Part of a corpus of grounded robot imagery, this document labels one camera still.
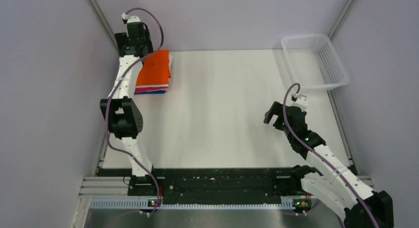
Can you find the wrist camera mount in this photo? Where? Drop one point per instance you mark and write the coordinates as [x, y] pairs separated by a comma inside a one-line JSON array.
[[127, 19], [300, 101]]

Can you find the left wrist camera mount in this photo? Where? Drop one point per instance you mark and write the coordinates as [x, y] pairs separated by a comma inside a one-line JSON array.
[[127, 19]]

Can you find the aluminium frame post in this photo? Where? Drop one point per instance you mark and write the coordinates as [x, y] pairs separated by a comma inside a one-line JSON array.
[[96, 9], [341, 18]]

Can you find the folded white t-shirt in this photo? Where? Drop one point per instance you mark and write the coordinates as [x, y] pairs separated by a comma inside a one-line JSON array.
[[160, 86]]

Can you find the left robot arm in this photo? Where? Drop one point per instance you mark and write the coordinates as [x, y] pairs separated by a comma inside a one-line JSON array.
[[123, 119]]

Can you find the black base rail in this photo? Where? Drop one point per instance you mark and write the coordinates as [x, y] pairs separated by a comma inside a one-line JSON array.
[[222, 186]]

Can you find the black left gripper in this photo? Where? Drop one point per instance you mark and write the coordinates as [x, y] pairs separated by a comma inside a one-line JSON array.
[[121, 39]]

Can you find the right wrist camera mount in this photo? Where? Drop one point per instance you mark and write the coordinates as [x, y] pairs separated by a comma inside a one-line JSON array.
[[300, 101]]

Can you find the folded blue t-shirt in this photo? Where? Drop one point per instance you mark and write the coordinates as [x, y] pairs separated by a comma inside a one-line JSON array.
[[158, 91]]

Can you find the orange t-shirt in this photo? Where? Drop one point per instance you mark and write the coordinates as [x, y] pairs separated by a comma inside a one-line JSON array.
[[155, 69]]

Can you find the white cable duct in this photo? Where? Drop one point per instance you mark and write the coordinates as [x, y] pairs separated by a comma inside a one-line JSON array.
[[146, 204]]

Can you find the right aluminium frame post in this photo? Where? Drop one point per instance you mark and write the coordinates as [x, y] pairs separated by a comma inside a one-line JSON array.
[[341, 18]]

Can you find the folded magenta t-shirt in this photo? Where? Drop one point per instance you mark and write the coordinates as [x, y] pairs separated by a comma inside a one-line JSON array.
[[150, 88]]

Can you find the left aluminium frame post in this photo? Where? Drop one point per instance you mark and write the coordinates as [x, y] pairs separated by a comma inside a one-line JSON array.
[[96, 9]]

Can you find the white plastic basket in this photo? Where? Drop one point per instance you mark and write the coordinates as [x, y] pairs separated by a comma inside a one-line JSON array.
[[313, 62]]

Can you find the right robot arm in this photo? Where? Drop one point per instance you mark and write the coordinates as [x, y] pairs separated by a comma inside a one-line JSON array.
[[356, 204]]

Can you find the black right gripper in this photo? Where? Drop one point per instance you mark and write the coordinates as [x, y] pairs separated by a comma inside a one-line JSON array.
[[276, 109]]

